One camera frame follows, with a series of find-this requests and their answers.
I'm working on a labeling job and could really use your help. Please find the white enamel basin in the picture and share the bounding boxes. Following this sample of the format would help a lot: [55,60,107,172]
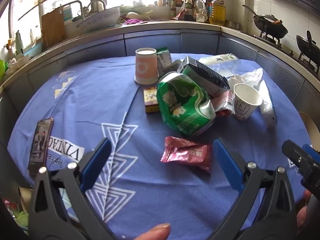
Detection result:
[76,6,123,34]

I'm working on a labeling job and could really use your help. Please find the person's left hand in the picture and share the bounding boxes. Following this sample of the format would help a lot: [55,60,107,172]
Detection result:
[134,223,171,240]

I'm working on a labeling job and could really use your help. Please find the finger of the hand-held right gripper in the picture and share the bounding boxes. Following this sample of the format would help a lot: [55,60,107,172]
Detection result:
[282,140,320,189]
[302,144,320,158]

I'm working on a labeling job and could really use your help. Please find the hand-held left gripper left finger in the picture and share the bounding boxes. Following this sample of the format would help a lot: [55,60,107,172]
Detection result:
[29,137,113,240]

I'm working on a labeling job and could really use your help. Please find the clear plastic bottle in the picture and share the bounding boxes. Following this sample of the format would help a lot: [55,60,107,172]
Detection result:
[198,53,242,78]

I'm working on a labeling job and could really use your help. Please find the white plastic bag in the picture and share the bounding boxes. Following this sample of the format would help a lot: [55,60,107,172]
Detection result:
[227,68,278,131]

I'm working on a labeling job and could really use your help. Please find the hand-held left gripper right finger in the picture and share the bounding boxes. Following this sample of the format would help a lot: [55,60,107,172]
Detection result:
[212,138,297,240]

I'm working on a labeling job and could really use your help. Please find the blue white milk carton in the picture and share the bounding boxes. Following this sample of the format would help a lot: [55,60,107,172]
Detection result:
[178,56,230,98]

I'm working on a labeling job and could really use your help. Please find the blue printed tablecloth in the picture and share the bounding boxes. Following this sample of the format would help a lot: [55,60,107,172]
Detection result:
[7,52,313,240]

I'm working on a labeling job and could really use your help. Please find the silver foil wrapper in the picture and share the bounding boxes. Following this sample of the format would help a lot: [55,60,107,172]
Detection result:
[172,59,188,75]

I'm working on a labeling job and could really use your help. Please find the green onions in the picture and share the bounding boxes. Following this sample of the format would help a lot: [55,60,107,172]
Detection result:
[119,8,153,22]

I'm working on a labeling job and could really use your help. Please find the pale green detergent bottle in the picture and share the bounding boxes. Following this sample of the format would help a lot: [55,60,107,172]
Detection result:
[15,30,24,55]

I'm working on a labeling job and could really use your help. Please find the crushed green can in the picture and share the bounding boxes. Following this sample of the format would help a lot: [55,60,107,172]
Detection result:
[156,71,217,138]

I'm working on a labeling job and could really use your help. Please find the pink paper cup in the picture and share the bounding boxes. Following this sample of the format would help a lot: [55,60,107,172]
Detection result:
[134,48,160,85]

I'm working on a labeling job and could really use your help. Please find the yellow brown cardboard box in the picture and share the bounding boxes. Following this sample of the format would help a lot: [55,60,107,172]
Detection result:
[143,87,160,114]

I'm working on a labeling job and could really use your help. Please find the black wok with black handle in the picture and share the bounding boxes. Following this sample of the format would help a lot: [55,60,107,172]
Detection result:
[296,30,320,63]

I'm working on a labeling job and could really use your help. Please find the tan trash bin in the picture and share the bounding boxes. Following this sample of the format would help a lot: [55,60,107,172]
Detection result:
[298,111,320,153]

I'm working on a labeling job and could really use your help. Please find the black wok with lid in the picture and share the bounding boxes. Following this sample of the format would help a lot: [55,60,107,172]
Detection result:
[241,4,288,39]

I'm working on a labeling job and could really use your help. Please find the pink candy wrapper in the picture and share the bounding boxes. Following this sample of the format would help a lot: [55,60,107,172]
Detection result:
[160,136,213,173]

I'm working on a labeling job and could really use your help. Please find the person's right hand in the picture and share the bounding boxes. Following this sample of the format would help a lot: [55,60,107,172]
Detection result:
[296,189,313,228]

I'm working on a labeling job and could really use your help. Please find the white paper cup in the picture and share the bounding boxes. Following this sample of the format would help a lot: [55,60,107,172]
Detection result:
[232,83,263,121]

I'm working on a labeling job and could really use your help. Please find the red white wrapper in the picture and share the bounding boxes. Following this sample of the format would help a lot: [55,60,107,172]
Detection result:
[211,90,236,118]

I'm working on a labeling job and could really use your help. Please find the white plastic jug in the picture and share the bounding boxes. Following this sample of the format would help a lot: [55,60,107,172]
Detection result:
[195,0,208,22]

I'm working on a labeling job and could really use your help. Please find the curved chrome faucet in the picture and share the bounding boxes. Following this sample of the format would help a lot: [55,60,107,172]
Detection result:
[87,0,107,13]

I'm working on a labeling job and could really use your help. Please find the tall chrome faucet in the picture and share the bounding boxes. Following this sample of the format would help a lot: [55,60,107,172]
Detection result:
[61,0,83,18]

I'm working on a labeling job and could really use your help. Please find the red capped clear bottle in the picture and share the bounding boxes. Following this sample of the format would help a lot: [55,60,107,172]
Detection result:
[4,199,16,218]

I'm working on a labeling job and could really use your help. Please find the gas stove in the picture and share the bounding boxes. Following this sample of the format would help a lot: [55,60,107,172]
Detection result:
[254,30,320,76]

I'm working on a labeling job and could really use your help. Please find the small green white carton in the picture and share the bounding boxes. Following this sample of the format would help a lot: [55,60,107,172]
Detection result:
[156,47,173,73]

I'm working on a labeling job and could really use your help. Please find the wooden cutting board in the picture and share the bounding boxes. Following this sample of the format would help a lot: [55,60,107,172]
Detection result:
[41,6,67,51]

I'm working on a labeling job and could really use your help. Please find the smartphone with pink case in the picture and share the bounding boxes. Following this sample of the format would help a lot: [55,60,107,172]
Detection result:
[27,117,54,176]

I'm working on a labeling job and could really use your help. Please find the yellow cooking oil bottle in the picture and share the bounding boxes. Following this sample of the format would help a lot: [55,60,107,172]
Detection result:
[208,0,227,27]

